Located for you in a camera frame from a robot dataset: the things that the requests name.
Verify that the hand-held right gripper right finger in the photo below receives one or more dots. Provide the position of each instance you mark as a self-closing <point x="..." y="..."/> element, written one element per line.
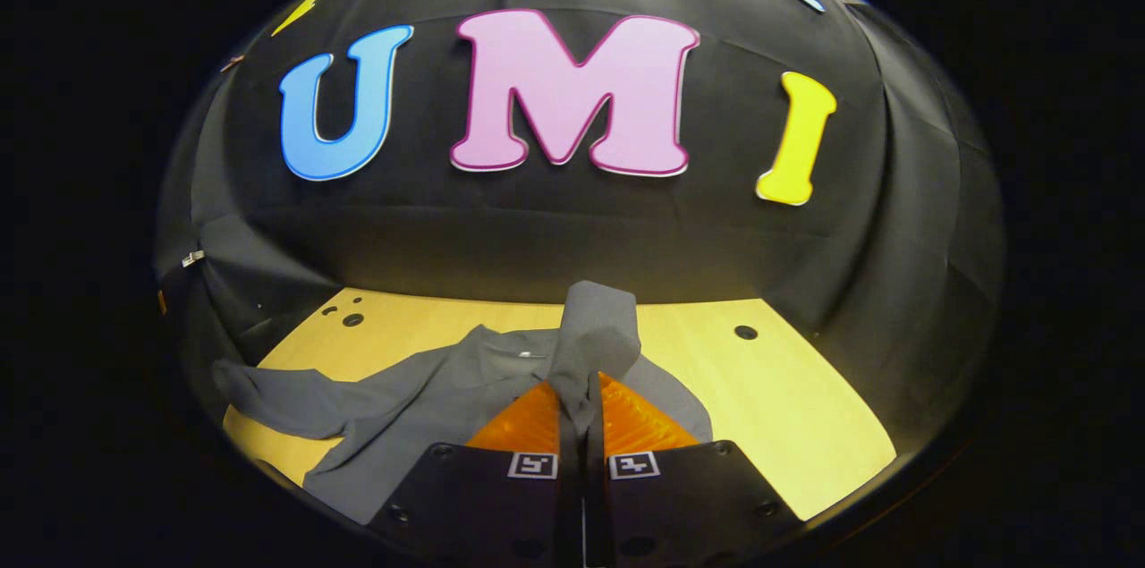
<point x="689" y="505"/>

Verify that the black backdrop cloth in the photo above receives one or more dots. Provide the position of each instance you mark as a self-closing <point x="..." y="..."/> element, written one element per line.
<point x="572" y="237"/>

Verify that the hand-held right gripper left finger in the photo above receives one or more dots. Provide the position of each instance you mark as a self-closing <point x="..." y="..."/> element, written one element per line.
<point x="501" y="505"/>

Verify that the grey polo shirt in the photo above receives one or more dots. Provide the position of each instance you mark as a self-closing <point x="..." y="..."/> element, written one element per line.
<point x="429" y="398"/>

